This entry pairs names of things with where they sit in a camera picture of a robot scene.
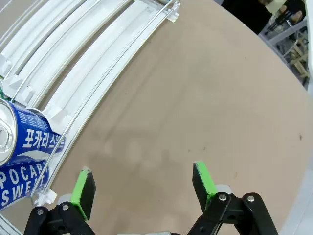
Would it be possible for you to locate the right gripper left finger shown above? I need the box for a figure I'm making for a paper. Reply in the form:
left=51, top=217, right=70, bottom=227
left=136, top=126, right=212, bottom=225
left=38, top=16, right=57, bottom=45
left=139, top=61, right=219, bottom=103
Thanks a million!
left=23, top=167, right=97, bottom=235

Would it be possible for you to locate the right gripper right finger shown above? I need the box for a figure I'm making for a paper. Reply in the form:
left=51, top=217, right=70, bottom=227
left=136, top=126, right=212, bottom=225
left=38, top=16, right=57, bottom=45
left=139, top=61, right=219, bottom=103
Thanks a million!
left=187, top=161, right=279, bottom=235

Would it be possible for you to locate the blue Pocari Sweat can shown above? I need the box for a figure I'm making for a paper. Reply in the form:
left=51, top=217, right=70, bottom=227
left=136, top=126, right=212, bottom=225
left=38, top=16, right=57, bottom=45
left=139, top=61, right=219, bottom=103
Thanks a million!
left=0, top=159, right=51, bottom=212
left=0, top=99, right=67, bottom=167

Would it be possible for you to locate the clear acrylic can rack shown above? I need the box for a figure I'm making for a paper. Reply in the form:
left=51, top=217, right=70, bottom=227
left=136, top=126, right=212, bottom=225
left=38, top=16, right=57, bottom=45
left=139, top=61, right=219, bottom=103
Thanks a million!
left=0, top=0, right=181, bottom=235

